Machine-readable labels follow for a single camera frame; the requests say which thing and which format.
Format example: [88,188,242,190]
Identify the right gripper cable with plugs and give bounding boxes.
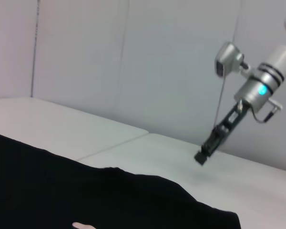
[237,99,284,124]

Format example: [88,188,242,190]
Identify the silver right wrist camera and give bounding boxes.
[214,42,245,78]

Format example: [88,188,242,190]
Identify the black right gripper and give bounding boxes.
[194,100,250,166]

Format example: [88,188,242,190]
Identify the black shirt with FREE print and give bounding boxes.
[0,130,241,229]

